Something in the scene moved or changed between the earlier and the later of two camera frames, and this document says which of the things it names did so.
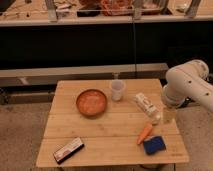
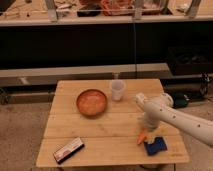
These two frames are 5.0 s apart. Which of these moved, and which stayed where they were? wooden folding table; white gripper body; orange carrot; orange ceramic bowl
Moved: white gripper body
Stayed: orange carrot; orange ceramic bowl; wooden folding table
